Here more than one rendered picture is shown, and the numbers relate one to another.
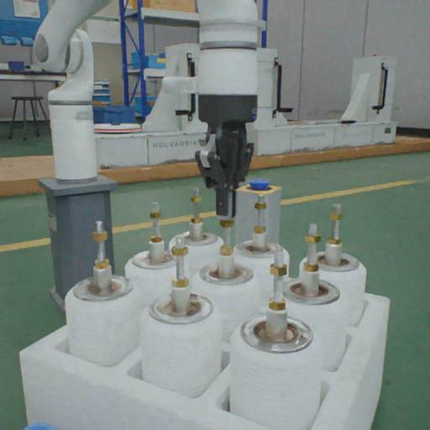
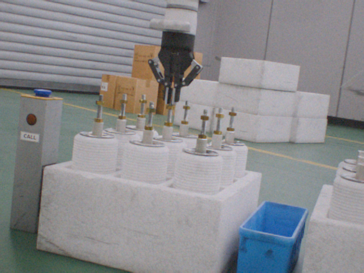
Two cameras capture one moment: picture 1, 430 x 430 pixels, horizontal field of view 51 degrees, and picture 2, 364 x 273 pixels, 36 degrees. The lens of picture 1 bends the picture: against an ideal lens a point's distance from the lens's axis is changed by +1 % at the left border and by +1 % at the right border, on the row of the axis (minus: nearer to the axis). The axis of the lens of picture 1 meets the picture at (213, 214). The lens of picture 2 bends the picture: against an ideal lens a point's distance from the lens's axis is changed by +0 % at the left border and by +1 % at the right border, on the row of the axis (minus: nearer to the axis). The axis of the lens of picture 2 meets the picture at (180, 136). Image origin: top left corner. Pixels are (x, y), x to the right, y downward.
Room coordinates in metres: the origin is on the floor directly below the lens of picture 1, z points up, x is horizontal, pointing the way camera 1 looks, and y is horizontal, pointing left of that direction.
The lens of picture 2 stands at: (0.77, 1.24, 0.41)
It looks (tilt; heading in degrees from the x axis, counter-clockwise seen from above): 7 degrees down; 260
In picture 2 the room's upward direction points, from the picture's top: 7 degrees clockwise
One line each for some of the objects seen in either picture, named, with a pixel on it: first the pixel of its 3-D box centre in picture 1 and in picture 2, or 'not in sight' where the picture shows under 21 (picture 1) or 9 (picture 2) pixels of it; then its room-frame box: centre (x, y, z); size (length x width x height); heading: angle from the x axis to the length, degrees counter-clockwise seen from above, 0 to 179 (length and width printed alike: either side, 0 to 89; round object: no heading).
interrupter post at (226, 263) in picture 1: (226, 265); (167, 134); (0.58, -0.02, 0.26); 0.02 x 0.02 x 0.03
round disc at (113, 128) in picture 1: (116, 128); not in sight; (2.86, 0.61, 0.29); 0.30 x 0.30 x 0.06
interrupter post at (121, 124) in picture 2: (259, 241); (121, 126); (0.69, -0.07, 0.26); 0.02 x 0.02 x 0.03
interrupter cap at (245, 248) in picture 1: (259, 249); (120, 131); (0.69, -0.07, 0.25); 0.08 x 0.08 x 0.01
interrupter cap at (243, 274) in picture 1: (226, 274); (166, 139); (0.58, -0.02, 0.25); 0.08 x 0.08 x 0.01
